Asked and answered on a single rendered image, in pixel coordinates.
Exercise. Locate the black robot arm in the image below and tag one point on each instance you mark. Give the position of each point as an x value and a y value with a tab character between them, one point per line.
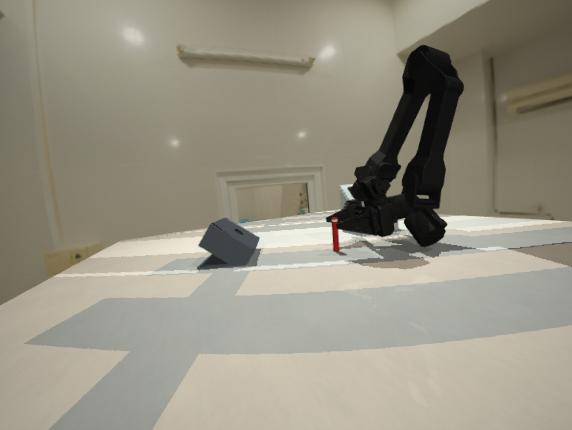
427	71

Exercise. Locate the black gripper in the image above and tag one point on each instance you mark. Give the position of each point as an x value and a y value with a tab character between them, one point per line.
373	219

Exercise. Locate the dark red peg with white band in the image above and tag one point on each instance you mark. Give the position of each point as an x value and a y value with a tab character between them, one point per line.
335	234

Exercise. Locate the grey sloped panel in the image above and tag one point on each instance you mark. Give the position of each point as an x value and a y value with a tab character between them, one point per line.
229	245

